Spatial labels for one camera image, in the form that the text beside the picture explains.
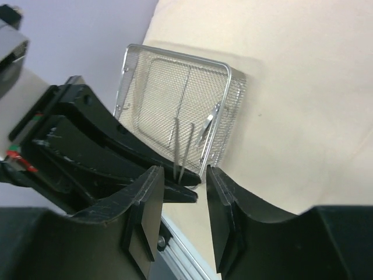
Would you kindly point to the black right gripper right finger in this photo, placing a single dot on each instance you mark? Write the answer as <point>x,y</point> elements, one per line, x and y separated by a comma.
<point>253,239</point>

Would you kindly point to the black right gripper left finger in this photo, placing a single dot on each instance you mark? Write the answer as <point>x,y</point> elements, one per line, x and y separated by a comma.
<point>116,238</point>

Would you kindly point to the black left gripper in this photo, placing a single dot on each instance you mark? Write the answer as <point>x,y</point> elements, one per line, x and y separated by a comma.
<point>71,150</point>

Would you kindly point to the steel forceps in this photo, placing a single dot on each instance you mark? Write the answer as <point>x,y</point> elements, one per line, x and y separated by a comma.
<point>181,150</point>

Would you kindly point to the wire mesh instrument tray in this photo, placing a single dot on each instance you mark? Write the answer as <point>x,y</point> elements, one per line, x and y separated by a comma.
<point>159,85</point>

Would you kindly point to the beige cloth wrap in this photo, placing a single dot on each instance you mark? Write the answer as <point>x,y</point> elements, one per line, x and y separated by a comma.
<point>304,132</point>

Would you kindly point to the curved steel tweezers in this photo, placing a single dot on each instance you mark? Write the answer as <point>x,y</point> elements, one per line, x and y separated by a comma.
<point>207,123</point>

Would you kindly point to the aluminium front rail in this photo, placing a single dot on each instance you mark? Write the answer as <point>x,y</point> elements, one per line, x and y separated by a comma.
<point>176,257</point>

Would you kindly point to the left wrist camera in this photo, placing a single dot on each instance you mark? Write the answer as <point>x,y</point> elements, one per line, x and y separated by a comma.
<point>14,46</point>

